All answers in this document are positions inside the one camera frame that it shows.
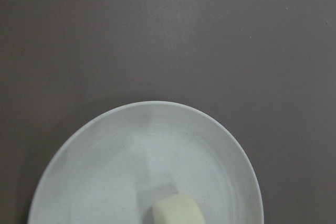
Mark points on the cream round plate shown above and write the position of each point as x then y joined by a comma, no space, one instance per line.
114,168

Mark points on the pale white bun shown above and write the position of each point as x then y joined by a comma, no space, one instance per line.
179,208

